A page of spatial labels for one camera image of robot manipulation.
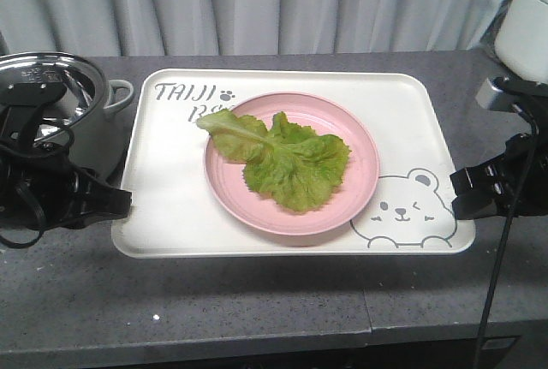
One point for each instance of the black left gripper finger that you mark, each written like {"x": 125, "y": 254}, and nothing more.
{"x": 109, "y": 203}

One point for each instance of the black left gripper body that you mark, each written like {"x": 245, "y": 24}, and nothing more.
{"x": 42, "y": 190}

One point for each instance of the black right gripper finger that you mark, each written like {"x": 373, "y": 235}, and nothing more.
{"x": 482, "y": 179}
{"x": 476, "y": 207}

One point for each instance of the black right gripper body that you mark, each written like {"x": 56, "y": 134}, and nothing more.
{"x": 522, "y": 169}

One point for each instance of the white bear serving tray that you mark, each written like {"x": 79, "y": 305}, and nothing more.
{"x": 175, "y": 214}

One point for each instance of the pink round plate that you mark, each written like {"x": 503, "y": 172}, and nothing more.
{"x": 360, "y": 180}

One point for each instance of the green lettuce leaf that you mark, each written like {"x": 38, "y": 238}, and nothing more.
{"x": 289, "y": 163}

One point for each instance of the pale green electric pot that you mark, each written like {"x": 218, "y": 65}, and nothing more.
{"x": 89, "y": 105}

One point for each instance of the white blender appliance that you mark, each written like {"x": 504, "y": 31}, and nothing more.
{"x": 521, "y": 42}

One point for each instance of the grey pleated curtain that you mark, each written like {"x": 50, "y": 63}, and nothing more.
{"x": 244, "y": 27}

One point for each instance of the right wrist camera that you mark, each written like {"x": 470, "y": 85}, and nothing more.
{"x": 498, "y": 94}

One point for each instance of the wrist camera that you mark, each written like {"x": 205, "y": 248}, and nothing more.
{"x": 498, "y": 94}
{"x": 23, "y": 106}

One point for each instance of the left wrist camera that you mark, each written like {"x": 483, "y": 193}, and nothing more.
{"x": 23, "y": 106}

